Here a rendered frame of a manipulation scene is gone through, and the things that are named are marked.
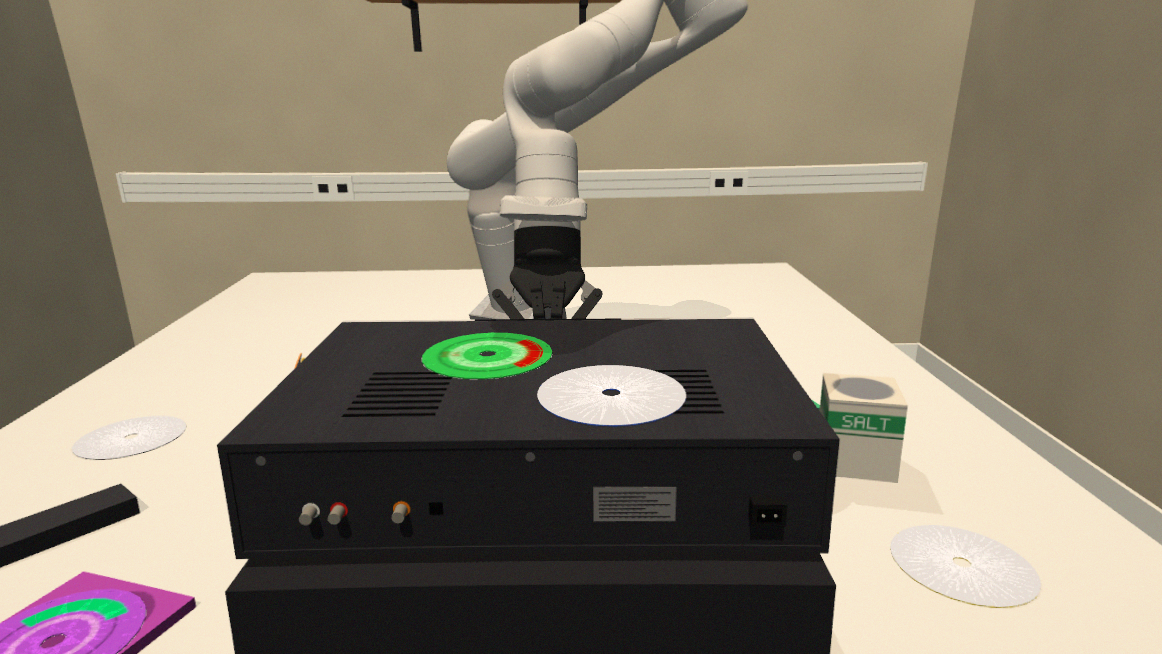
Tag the silver cd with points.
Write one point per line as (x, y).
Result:
(998, 576)
(646, 395)
(108, 442)

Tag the beige salt container with green label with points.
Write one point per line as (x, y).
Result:
(868, 414)

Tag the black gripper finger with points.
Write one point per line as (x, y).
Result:
(590, 296)
(505, 297)

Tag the green cd with red label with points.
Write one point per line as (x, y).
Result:
(460, 357)

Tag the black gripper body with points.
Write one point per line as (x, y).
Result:
(547, 252)

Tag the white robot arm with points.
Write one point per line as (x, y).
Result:
(561, 83)

